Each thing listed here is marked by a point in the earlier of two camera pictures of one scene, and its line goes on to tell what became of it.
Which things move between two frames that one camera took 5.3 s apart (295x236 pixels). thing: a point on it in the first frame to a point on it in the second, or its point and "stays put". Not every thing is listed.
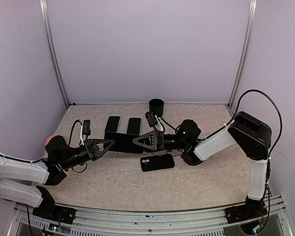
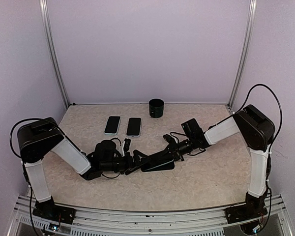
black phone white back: (112, 124) stays put
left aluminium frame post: (48, 36) stays put
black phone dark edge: (134, 126) stays put
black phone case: (156, 162) stays put
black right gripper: (157, 141) to (174, 150)
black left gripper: (88, 143) to (131, 164)
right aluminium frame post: (246, 52) stays put
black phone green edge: (123, 142) to (154, 161)
